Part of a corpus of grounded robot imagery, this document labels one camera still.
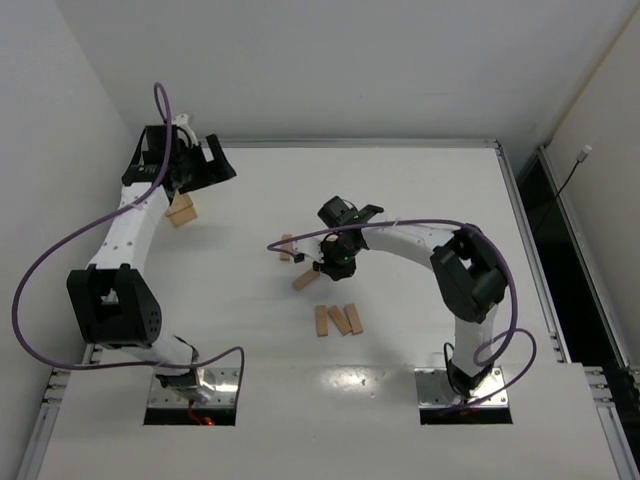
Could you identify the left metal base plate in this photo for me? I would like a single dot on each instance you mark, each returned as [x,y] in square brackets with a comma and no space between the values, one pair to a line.
[204,387]

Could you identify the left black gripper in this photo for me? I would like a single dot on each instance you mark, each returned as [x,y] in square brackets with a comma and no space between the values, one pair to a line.
[181,180]

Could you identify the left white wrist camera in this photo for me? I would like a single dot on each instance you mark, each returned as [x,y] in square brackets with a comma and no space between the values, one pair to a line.
[182,123]

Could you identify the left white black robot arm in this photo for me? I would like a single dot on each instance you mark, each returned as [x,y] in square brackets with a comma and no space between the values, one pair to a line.
[113,305]

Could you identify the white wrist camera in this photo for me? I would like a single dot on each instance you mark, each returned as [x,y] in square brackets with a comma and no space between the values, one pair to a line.
[307,249]
[182,123]

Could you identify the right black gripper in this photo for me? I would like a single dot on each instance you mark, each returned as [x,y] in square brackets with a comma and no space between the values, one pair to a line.
[314,262]

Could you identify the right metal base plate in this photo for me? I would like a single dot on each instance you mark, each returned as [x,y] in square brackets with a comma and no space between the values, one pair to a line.
[434,391]

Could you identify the metal base plate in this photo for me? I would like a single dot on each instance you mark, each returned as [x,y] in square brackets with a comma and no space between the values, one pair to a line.
[204,387]
[434,391]

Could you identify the wood block row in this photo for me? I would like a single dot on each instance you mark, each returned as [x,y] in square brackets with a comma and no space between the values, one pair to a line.
[354,319]
[340,320]
[321,320]

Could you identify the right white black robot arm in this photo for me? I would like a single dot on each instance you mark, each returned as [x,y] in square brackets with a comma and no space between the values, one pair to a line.
[467,272]

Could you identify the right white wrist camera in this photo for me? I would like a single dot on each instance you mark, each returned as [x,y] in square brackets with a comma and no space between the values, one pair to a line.
[307,249]

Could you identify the wood block diagonal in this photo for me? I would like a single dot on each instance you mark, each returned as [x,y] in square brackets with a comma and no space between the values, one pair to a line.
[305,279]

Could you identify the wooden block box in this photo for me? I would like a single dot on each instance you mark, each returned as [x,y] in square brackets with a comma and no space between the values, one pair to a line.
[181,210]

